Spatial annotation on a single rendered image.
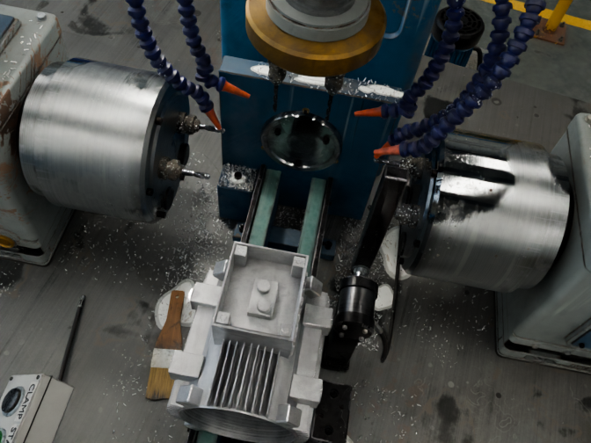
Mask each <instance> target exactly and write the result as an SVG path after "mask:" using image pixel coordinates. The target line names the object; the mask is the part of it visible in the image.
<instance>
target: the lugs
mask: <svg viewBox="0 0 591 443"><path fill-rule="evenodd" d="M228 263H229V260H228V259H225V260H222V261H219V262H216V263H215V268H214V271H213V276H214V277H216V278H217V279H219V280H220V281H223V280H224V276H225V273H226V270H227V266H228ZM322 287H323V283H322V282H321V281H319V280H318V279H316V278H315V277H314V276H309V277H307V280H306V286H305V291H304V294H305V295H307V296H308V297H309V298H310V299H312V298H317V297H320V296H321V293H322ZM202 393H203V389H201V388H199V387H196V386H194V385H193V384H191V385H183V386H180V387H179V392H178V395H177V398H176V403H177V404H180V405H182V406H184V407H187V408H193V407H200V402H201V397H202ZM301 415H302V410H300V409H298V408H296V407H295V406H293V405H291V404H279V405H278V410H277V415H276V419H275V423H277V424H279V425H282V426H285V427H287V428H298V427H299V426H300V422H301ZM184 426H186V427H189V428H191V429H194V430H195V431H204V430H202V429H200V428H197V427H195V426H193V425H190V424H188V423H187V422H186V421H185V423H184Z"/></svg>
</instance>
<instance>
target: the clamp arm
mask: <svg viewBox="0 0 591 443"><path fill-rule="evenodd" d="M408 178H409V171H408V170H407V169H402V168H398V167H393V166H388V165H386V166H385V168H384V171H383V175H382V177H381V180H380V183H379V186H378V188H377V191H376V195H375V198H374V200H373V203H372V206H371V208H370V210H369V213H368V218H367V220H366V223H365V225H364V228H363V231H362V233H361V238H360V240H359V242H358V245H357V248H356V251H355V254H354V257H353V260H352V263H351V268H350V273H353V274H354V273H355V272H356V267H358V270H357V271H359V272H362V267H363V268H364V272H365V273H366V274H367V276H368V275H369V272H370V270H371V268H372V265H373V264H374V261H375V259H376V255H377V253H378V251H379V249H380V247H381V244H382V242H383V239H384V237H385V235H386V232H387V230H388V228H389V226H390V222H391V220H392V218H393V215H394V214H395V212H396V209H397V207H398V203H399V201H400V199H401V197H402V195H403V192H404V190H405V187H406V185H407V183H408ZM365 268H366V269H365ZM367 270H368V272H367Z"/></svg>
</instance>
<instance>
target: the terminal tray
mask: <svg viewBox="0 0 591 443"><path fill-rule="evenodd" d="M240 247H243V248H244V252H243V253H240V252H238V249H239V248H240ZM298 258H300V259H301V260H302V263H301V264H300V265H299V264H297V263H296V260H297V259H298ZM308 261H309V255H303V254H299V253H294V252H290V251H282V250H277V249H272V248H267V247H263V246H258V245H254V244H249V243H240V242H236V241H235V242H234V244H233V247H232V251H231V254H230V260H229V263H228V266H227V270H226V273H225V276H224V280H223V285H222V289H221V292H220V295H219V298H218V302H217V305H216V308H215V314H214V317H213V321H212V323H211V326H212V335H213V340H214V344H215V345H221V344H222V342H223V339H224V342H225V344H226V345H228V344H229V342H230V341H231V343H232V344H233V345H235V344H236V343H237V341H238V345H243V344H244V342H245V346H248V347H250V346H251V344H252V348H258V345H259V349H260V350H265V347H266V351H267V352H271V351H272V349H274V353H275V354H278V353H279V351H281V356H282V357H284V358H286V359H289V355H290V356H291V355H293V351H294V348H295V341H296V333H297V329H298V324H299V319H300V314H301V310H302V304H303V296H304V291H305V286H306V280H307V276H308V273H307V272H306V271H307V265H308ZM221 315H226V316H227V319H226V320H225V321H221V320H220V316H221ZM283 327H288V333H283V332H282V328H283Z"/></svg>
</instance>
